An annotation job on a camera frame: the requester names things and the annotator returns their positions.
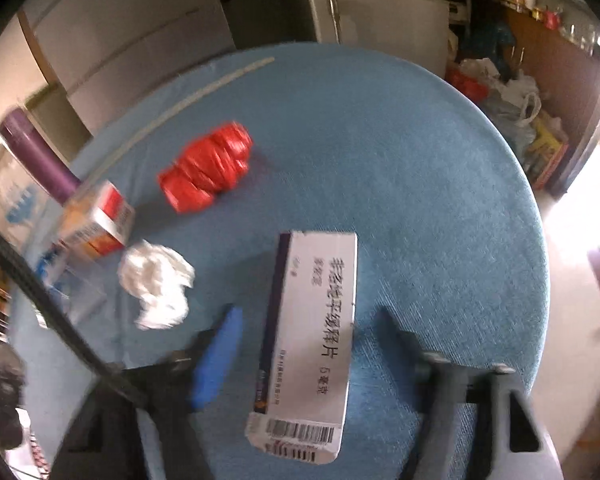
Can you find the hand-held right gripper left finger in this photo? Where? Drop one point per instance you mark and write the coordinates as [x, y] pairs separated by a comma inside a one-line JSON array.
[[215, 360]]

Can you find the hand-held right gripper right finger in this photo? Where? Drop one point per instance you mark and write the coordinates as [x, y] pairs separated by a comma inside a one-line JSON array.
[[405, 347]]

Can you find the white medicine box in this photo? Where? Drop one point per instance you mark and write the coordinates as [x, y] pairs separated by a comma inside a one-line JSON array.
[[305, 330]]

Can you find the orange and red carton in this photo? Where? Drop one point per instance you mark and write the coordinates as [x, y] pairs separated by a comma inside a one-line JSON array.
[[100, 222]]

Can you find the red wrapper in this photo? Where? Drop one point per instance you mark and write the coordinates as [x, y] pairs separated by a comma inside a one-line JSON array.
[[207, 167]]

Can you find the white crumpled tissue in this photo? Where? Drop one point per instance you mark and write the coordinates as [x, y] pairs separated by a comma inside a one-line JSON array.
[[155, 282]]

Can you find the blue tablecloth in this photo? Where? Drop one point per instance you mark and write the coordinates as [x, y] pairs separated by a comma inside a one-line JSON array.
[[405, 185]]

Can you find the long white strip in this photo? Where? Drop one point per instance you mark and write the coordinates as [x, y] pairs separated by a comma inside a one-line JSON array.
[[180, 105]]

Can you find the white chest freezer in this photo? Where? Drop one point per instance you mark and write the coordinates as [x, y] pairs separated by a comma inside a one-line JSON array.
[[12, 200]]

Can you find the pile of plastic bags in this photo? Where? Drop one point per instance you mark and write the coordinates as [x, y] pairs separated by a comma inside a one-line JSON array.
[[510, 110]]

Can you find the purple thermos bottle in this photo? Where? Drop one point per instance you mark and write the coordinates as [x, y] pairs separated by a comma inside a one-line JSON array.
[[37, 157]]

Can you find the beige tall cabinet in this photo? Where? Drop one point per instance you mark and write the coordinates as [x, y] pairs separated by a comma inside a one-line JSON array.
[[125, 30]]

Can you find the grey refrigerator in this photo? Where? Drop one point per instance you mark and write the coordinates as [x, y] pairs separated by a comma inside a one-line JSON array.
[[380, 5]]

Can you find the shelf of kitchenware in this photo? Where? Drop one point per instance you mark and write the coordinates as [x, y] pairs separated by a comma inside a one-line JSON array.
[[545, 10]]

